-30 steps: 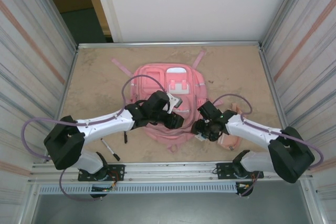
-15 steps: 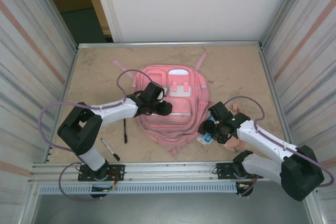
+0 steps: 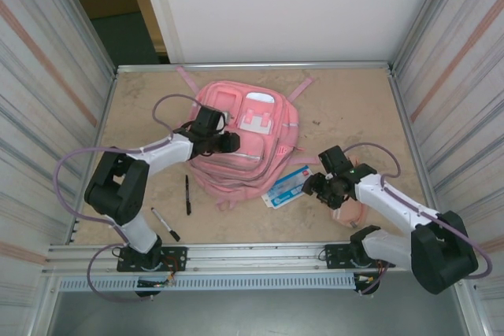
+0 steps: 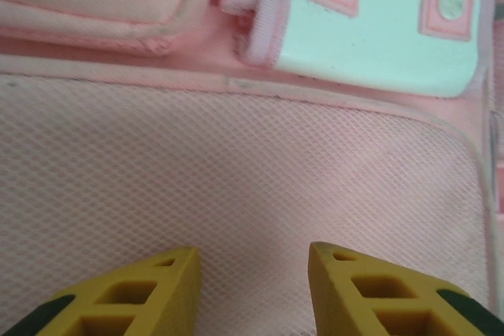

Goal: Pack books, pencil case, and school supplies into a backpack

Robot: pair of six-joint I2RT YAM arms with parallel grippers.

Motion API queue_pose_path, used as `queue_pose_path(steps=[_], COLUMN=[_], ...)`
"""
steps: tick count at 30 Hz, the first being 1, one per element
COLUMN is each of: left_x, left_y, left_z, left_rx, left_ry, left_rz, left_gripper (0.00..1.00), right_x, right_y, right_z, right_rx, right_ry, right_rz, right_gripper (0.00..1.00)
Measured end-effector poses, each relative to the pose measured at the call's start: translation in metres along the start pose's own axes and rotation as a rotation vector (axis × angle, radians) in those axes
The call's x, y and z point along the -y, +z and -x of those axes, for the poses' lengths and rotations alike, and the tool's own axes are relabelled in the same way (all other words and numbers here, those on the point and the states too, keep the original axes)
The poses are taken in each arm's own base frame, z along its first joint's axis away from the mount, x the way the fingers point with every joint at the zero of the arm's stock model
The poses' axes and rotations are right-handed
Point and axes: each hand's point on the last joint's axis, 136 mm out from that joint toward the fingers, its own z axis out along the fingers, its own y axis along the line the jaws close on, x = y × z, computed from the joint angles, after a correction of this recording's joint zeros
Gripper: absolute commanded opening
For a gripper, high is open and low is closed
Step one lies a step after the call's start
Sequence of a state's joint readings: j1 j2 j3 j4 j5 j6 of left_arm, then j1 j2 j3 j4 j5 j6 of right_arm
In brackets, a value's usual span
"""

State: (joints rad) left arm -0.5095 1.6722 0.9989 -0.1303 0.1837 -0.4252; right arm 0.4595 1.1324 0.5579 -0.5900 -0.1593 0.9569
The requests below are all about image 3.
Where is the pink pencil case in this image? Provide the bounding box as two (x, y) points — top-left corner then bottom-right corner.
(329, 153), (369, 231)

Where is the blue and white supply package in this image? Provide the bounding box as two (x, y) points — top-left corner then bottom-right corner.
(261, 165), (316, 210)

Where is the pink backpack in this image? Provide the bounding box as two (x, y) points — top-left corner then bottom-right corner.
(175, 65), (322, 213)

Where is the all-black marker pen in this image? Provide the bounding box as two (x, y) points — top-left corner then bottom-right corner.
(184, 174), (193, 216)

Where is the white marker with black cap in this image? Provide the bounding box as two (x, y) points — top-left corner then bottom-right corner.
(151, 206), (181, 242)

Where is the small electronics board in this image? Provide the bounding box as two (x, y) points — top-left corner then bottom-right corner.
(136, 277), (176, 289)

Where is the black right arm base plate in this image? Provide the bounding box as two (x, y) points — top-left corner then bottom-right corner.
(323, 244), (397, 270)

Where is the aluminium table frame end bar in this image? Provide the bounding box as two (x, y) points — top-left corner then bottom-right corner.
(116, 61), (395, 74)

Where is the aluminium table frame side bar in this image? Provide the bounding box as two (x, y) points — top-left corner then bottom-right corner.
(387, 72), (446, 238)
(69, 70), (120, 245)

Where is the aluminium mounting rail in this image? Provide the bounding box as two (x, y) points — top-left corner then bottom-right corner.
(46, 239), (472, 274)

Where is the slotted grey cable duct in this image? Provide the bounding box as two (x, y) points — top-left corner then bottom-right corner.
(57, 275), (361, 292)

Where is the white door frame post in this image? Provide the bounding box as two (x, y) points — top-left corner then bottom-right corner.
(135, 0), (186, 65)

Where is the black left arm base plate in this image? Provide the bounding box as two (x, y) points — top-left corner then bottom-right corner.
(117, 246), (188, 273)

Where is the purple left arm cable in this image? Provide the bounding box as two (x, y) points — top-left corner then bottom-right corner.
(53, 94), (206, 304)

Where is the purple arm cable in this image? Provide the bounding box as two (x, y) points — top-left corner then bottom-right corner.
(53, 94), (206, 304)
(342, 142), (493, 297)

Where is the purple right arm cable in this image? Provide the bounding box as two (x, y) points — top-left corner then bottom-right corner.
(342, 142), (493, 297)

